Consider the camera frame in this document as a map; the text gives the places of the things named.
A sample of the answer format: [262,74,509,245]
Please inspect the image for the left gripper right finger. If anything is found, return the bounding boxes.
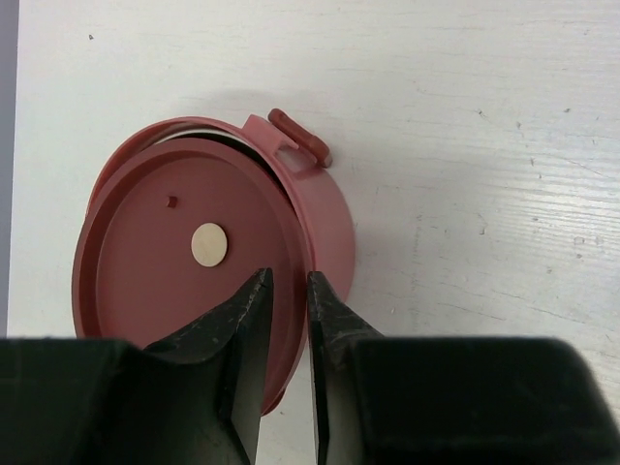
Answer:
[307,272,619,464]

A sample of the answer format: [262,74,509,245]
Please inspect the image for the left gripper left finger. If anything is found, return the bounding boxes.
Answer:
[1,268,274,464]

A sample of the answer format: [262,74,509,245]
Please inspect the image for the dark red lid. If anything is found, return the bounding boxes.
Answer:
[72,136,308,412]

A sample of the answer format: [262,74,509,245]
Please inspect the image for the pink lunch bowl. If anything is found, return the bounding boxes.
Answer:
[86,109,356,297]

